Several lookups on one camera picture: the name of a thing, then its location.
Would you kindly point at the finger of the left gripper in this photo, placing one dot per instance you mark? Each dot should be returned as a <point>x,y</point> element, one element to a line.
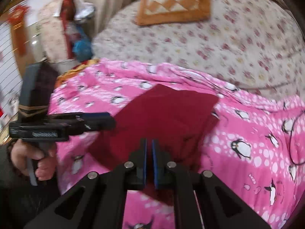
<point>80,115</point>
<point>88,125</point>

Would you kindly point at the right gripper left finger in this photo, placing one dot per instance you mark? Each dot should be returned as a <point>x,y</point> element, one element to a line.
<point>97,200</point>

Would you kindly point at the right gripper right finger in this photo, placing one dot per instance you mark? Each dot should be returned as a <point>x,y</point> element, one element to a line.
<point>201,200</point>

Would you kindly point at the dark red sweater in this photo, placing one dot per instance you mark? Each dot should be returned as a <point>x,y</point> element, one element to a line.
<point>178,119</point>

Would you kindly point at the person's left hand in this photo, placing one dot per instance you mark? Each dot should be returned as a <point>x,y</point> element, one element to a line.
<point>46,165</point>

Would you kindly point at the yellow red cartoon blanket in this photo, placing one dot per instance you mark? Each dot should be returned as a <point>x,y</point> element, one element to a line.
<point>74,71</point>

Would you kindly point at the blue plastic bag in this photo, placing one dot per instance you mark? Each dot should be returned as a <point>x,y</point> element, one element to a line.
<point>82,48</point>

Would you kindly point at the pink penguin blanket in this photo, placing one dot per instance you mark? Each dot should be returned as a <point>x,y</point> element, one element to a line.
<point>256,148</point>

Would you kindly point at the red hanging cloth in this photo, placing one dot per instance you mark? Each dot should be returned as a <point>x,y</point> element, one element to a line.
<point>67,13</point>

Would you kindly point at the clear plastic container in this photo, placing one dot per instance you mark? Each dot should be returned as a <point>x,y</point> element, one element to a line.
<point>84,11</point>

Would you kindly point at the orange checkered cushion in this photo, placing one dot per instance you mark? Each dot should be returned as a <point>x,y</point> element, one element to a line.
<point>152,12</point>

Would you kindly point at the floral bed quilt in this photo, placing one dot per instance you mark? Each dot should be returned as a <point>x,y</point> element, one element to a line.
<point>255,44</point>

